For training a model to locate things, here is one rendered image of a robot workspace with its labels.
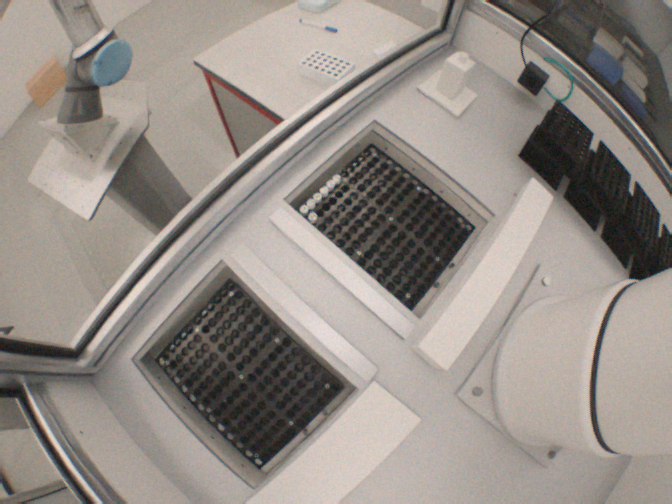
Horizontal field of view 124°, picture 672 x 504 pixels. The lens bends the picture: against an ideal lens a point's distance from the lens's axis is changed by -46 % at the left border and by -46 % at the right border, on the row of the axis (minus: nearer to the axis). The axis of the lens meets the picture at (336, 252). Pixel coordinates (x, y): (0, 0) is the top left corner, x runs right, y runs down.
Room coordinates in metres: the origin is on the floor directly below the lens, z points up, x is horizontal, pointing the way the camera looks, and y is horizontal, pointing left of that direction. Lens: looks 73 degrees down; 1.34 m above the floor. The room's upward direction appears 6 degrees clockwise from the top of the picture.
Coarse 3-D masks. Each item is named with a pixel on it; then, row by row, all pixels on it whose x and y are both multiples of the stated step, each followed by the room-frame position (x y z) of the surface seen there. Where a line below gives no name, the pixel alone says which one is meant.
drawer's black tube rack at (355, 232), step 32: (384, 160) 0.30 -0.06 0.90; (352, 192) 0.24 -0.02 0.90; (384, 192) 0.24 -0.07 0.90; (416, 192) 0.25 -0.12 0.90; (320, 224) 0.18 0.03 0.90; (352, 224) 0.18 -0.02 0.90; (384, 224) 0.19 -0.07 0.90; (416, 224) 0.19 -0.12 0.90; (448, 224) 0.20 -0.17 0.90; (352, 256) 0.13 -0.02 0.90; (384, 256) 0.15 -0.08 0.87; (416, 256) 0.14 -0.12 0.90; (448, 256) 0.15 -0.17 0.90; (416, 288) 0.10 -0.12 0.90
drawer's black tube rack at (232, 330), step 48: (240, 288) 0.08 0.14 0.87; (192, 336) -0.01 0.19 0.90; (240, 336) 0.00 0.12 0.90; (288, 336) 0.01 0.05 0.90; (192, 384) -0.09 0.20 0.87; (240, 384) -0.07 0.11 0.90; (288, 384) -0.05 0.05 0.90; (336, 384) -0.05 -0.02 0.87; (240, 432) -0.14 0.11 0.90; (288, 432) -0.13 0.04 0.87
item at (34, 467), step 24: (0, 408) -0.15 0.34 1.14; (24, 408) -0.15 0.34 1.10; (0, 432) -0.17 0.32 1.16; (24, 432) -0.17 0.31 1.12; (0, 456) -0.18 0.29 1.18; (24, 456) -0.18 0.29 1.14; (48, 456) -0.19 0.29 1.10; (0, 480) -0.20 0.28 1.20; (24, 480) -0.20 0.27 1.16; (48, 480) -0.20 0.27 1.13
